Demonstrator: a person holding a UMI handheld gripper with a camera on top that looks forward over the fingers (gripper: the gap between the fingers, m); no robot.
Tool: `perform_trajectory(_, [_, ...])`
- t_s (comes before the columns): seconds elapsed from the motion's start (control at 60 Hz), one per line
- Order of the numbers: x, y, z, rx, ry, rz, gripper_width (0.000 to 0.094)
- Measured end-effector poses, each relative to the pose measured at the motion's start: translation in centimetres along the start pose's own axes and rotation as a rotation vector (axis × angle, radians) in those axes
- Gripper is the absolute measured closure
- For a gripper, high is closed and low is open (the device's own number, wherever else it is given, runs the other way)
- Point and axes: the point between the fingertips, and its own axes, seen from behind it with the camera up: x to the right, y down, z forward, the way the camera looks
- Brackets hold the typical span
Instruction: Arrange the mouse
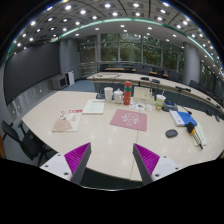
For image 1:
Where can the curved conference table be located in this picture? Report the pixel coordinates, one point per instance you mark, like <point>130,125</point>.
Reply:
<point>133,78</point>

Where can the black office chair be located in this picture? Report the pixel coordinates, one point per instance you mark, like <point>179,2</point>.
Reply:
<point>28,143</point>

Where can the white desk organizer box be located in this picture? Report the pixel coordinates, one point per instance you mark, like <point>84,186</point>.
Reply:
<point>142,95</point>

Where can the red and white magazine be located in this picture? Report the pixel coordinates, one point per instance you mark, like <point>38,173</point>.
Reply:
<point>67,120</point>

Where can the green printed cup with straw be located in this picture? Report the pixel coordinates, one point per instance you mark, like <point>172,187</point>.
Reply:
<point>160,102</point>

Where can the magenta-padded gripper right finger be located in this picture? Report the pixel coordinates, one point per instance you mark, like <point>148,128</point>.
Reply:
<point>163,166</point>

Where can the black desktop device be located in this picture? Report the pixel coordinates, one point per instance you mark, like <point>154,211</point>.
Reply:
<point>169,106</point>

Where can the white flat panel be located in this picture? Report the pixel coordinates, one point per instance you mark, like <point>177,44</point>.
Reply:
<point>71,78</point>

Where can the red thermos bottle green band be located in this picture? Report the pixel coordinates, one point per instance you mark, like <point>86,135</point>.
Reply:
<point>127,95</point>

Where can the white lidded mug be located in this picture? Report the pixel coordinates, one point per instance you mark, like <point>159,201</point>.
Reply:
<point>118,97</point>

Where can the black computer mouse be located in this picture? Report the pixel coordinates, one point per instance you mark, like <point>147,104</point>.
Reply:
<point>171,133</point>

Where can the pink printed mouse pad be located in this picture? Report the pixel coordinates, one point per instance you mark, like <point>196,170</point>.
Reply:
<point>116,124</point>

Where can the dark office chairs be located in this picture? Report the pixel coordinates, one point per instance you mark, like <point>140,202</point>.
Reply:
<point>193,83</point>

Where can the white printed paper sheet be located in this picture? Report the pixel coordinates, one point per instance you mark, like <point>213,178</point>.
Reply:
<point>94,106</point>

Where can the stack of white paper cups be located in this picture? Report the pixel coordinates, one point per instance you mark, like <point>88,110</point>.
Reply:
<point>108,94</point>

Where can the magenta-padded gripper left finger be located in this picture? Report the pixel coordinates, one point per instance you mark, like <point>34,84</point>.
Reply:
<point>59,165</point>

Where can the white boxy appliance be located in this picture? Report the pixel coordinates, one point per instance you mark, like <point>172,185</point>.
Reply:
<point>59,82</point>

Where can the blue and white book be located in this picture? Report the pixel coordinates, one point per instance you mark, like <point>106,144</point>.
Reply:
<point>183,118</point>

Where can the ceiling lights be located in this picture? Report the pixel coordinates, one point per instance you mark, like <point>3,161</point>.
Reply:
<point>107,5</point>

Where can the colourful sticker sheet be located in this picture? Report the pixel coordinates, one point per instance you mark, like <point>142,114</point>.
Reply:
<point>140,107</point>

